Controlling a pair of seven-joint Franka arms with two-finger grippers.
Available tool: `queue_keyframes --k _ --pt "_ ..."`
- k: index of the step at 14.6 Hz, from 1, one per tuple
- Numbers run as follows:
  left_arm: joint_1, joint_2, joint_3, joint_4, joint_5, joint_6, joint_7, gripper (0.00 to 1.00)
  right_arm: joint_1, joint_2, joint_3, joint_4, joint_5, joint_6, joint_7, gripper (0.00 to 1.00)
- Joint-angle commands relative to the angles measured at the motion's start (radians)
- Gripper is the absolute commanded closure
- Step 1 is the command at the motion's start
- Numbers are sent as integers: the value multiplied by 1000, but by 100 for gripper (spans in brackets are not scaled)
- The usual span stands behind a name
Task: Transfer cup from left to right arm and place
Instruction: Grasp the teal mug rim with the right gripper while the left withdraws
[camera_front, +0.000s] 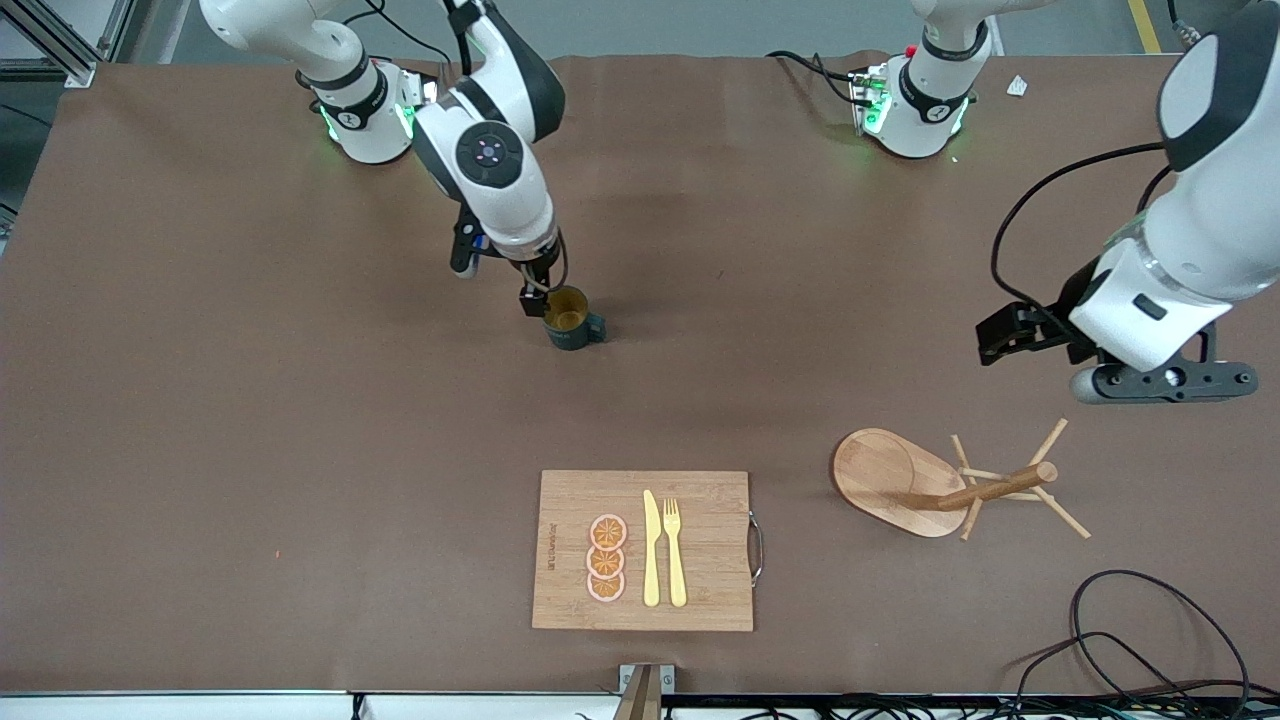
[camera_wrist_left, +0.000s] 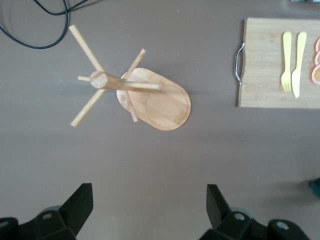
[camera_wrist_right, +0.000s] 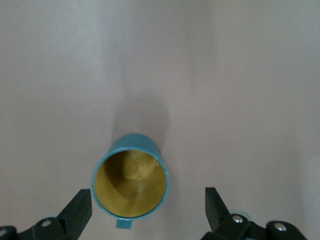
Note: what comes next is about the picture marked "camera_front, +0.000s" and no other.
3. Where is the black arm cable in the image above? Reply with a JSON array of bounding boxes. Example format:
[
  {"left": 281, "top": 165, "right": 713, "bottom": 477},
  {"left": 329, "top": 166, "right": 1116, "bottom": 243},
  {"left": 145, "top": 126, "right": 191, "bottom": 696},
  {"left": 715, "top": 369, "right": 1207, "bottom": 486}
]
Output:
[
  {"left": 990, "top": 142, "right": 1173, "bottom": 313},
  {"left": 340, "top": 0, "right": 473, "bottom": 76}
]

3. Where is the black looped cable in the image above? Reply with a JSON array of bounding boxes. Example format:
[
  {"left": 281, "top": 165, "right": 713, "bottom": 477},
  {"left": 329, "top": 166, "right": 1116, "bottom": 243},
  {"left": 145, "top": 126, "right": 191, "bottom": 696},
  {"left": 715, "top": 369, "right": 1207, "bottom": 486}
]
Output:
[{"left": 1070, "top": 570, "right": 1251, "bottom": 701}]

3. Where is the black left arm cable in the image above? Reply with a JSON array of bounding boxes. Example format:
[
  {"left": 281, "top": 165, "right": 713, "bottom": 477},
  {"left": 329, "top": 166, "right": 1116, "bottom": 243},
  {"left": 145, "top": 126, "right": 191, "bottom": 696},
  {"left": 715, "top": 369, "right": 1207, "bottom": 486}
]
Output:
[{"left": 990, "top": 142, "right": 1173, "bottom": 313}]

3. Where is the wooden mug tree stand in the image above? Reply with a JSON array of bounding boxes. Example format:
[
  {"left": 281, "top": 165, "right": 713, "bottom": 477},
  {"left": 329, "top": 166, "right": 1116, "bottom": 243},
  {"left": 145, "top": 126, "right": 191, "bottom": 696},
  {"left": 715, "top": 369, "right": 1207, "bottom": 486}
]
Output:
[{"left": 830, "top": 418, "right": 1092, "bottom": 542}]

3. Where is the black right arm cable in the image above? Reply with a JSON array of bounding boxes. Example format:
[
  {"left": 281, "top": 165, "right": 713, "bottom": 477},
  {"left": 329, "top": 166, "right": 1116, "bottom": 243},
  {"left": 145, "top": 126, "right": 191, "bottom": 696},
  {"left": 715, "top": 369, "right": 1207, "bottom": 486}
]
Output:
[{"left": 340, "top": 0, "right": 473, "bottom": 76}]

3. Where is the aluminium frame profile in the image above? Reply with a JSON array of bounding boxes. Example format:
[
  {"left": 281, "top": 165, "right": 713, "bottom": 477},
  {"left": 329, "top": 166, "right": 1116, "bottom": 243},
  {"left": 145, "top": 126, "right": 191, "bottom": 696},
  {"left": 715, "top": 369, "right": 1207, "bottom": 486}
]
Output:
[{"left": 0, "top": 0, "right": 136, "bottom": 89}]

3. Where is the black thin cable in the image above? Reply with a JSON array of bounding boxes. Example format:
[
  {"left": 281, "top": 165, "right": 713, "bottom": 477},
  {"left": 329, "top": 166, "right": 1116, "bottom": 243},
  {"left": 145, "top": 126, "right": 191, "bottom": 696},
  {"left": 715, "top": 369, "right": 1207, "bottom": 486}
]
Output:
[{"left": 1005, "top": 630, "right": 1231, "bottom": 720}]

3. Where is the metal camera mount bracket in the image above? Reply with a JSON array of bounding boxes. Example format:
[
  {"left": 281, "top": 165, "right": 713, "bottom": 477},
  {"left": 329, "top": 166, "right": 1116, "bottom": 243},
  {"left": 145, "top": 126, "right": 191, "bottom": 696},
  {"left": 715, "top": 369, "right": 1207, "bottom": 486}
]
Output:
[{"left": 617, "top": 663, "right": 677, "bottom": 720}]

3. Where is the dark teal ribbed cup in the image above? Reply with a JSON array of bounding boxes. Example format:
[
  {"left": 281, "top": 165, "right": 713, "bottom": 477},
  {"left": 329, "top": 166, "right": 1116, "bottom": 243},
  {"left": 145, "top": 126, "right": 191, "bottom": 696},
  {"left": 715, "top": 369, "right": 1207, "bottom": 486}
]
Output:
[{"left": 542, "top": 286, "right": 608, "bottom": 352}]

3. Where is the yellow plastic knife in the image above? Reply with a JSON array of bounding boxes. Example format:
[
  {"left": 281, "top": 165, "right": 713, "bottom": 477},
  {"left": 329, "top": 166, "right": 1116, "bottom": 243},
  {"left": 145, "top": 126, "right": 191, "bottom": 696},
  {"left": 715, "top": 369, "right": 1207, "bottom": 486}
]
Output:
[{"left": 642, "top": 489, "right": 663, "bottom": 608}]

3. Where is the bamboo cutting board with handle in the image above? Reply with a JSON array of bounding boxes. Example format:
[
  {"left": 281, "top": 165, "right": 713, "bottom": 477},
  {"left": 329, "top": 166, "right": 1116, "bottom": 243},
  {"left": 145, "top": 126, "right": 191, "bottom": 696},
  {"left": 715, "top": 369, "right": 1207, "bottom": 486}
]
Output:
[{"left": 531, "top": 470, "right": 765, "bottom": 633}]

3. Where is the yellow plastic fork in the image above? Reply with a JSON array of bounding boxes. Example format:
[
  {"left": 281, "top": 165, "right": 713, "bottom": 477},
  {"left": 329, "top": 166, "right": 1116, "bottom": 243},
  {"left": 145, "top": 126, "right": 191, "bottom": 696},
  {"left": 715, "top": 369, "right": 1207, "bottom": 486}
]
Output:
[{"left": 662, "top": 498, "right": 689, "bottom": 609}]

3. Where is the black left base cable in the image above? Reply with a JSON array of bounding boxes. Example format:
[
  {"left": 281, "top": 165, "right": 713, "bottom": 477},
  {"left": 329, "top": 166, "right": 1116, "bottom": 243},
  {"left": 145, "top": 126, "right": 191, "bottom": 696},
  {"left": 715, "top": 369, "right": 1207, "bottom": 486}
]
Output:
[{"left": 766, "top": 50, "right": 863, "bottom": 107}]

